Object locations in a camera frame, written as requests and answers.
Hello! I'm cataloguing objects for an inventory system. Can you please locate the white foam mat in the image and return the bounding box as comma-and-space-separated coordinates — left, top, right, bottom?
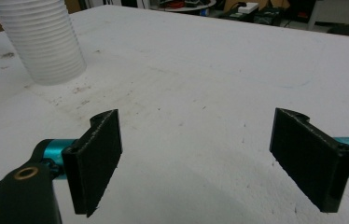
0, 4, 349, 224

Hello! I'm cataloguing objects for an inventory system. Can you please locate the stack of translucent plastic cups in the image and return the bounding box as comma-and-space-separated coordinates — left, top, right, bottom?
0, 0, 88, 87

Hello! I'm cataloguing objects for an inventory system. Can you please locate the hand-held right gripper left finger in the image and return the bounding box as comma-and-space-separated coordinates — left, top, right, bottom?
61, 108, 123, 218

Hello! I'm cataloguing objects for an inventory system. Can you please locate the white box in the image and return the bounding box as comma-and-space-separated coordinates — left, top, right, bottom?
237, 2, 259, 15

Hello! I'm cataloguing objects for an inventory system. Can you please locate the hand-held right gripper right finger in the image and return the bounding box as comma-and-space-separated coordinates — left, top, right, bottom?
269, 107, 349, 214

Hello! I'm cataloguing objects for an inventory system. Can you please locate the round white table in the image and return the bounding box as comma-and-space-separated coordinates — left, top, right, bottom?
159, 0, 217, 13

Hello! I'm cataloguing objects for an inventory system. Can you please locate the white desk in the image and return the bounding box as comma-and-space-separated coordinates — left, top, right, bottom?
306, 0, 349, 31

